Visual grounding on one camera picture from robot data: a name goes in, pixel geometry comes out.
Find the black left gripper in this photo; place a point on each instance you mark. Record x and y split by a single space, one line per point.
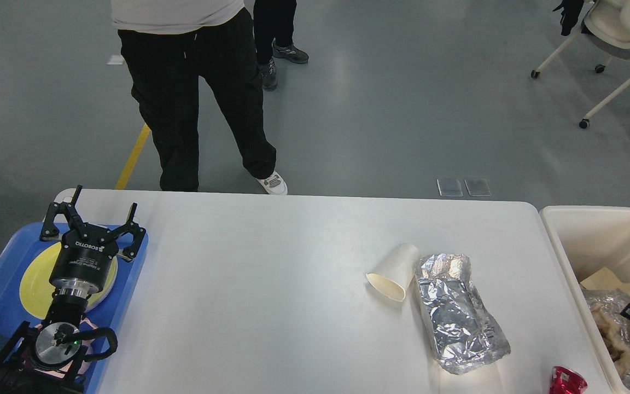
88 260

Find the brown paper wad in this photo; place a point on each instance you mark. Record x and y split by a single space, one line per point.
612 336

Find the yellow plastic plate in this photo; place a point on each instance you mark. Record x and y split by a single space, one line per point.
36 293

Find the pink HOME mug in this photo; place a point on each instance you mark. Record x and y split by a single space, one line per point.
51 356

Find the foil tray with paper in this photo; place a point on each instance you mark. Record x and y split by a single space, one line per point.
464 336

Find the foil sheet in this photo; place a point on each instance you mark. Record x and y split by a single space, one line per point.
613 302

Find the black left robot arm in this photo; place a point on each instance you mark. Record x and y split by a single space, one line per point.
17 374

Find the brown paper in bin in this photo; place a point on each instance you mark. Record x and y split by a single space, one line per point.
605 279

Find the beige plastic bin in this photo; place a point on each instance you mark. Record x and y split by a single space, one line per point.
587 238

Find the red crumpled wrapper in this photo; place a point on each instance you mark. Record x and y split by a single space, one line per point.
564 380

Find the person in grey shirt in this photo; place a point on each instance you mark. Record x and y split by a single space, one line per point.
168 46

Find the white paper cup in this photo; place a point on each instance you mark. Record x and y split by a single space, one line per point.
392 276

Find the white office chair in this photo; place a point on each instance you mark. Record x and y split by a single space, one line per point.
607 25

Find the person in black trousers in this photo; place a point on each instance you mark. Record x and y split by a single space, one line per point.
273 28

